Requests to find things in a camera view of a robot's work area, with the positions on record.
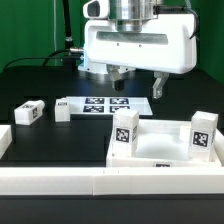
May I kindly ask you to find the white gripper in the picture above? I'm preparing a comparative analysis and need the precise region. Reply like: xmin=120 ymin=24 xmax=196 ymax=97
xmin=85 ymin=18 xmax=197 ymax=99

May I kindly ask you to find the white square tabletop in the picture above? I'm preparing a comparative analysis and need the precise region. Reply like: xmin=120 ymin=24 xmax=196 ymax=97
xmin=106 ymin=119 xmax=221 ymax=167

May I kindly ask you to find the white U-shaped obstacle fence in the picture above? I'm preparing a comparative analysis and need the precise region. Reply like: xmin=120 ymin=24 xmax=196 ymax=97
xmin=0 ymin=124 xmax=224 ymax=196

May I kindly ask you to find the white marker base plate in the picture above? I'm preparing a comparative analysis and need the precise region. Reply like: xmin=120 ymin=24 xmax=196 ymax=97
xmin=67 ymin=96 xmax=153 ymax=116

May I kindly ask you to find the black hose with metal fitting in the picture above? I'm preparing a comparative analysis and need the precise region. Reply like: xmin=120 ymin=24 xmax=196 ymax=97
xmin=62 ymin=0 xmax=85 ymax=56

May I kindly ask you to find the black cable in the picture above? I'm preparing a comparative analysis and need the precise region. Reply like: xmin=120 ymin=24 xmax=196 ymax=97
xmin=2 ymin=49 xmax=84 ymax=73

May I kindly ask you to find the grey braided cable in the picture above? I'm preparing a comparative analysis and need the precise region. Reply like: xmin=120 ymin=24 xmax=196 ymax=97
xmin=154 ymin=0 xmax=201 ymax=41

